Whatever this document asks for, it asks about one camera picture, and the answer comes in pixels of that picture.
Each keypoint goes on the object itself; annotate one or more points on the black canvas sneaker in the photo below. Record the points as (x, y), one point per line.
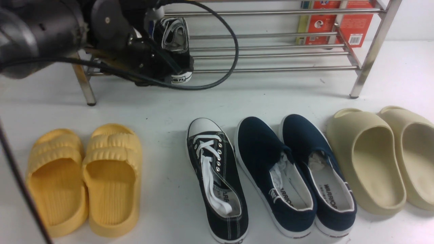
(213, 160)
(172, 34)

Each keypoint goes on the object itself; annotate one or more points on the right yellow slipper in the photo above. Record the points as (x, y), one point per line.
(112, 171)

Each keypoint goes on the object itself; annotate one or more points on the left navy slip-on shoe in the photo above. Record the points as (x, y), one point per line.
(271, 168)

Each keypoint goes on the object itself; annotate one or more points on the left beige slide sandal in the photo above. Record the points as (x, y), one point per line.
(364, 147)

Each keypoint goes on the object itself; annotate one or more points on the stainless steel shoe rack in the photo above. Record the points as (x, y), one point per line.
(338, 39)

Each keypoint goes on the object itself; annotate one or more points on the beige slide sandal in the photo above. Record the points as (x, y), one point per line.
(364, 147)
(414, 149)

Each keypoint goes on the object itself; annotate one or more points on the navy slip-on shoe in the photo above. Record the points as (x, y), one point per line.
(271, 168)
(336, 205)

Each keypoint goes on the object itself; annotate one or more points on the left yellow slipper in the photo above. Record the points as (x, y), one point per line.
(55, 181)

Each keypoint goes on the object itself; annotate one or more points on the right navy slip-on shoe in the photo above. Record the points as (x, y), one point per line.
(336, 205)

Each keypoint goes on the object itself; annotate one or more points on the red box behind rack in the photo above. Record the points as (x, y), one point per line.
(354, 26)

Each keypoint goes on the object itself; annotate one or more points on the right beige slide sandal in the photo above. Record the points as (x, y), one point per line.
(414, 149)

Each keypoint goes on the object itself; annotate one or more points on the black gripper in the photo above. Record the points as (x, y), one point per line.
(117, 37)

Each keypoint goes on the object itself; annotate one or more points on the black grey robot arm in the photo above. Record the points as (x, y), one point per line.
(43, 28)

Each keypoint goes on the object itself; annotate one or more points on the yellow slipper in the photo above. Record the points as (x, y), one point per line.
(55, 181)
(112, 171)

